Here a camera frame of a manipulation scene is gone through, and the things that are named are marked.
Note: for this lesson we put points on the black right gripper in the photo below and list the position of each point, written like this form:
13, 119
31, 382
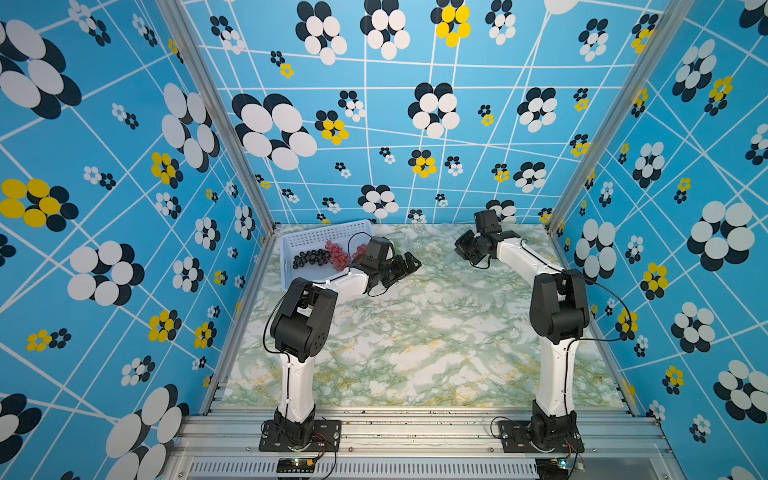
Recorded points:
459, 247

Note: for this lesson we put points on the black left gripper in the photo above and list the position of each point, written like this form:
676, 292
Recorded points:
402, 270

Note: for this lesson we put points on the black grape bunch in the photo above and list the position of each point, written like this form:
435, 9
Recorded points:
313, 257

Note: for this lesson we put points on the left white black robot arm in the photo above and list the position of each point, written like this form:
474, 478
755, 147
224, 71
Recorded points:
300, 327

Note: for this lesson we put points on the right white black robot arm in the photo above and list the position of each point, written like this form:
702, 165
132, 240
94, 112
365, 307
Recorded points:
559, 315

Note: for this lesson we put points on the red grape bunch right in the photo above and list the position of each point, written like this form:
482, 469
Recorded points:
361, 252

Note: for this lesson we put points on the red grape bunch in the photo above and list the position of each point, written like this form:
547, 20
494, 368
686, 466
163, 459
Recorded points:
339, 258
361, 252

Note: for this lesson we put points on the light blue perforated plastic basket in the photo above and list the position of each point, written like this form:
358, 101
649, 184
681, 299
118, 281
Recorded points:
348, 235

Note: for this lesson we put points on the red grape bunch left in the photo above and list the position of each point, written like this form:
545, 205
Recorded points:
339, 258

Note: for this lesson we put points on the left green circuit board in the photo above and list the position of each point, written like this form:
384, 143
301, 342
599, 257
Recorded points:
295, 468

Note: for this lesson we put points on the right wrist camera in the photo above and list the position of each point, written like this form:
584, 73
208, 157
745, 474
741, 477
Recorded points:
487, 223

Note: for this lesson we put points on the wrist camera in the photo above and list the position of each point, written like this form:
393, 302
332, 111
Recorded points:
487, 223
378, 251

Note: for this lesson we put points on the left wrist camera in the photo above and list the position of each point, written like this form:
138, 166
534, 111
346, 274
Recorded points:
378, 251

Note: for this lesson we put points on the aluminium front rail frame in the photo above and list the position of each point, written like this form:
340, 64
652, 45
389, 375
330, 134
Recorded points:
422, 443

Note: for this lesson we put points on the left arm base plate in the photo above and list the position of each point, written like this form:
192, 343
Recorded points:
287, 437

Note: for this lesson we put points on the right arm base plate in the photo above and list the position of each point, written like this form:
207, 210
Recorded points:
558, 437

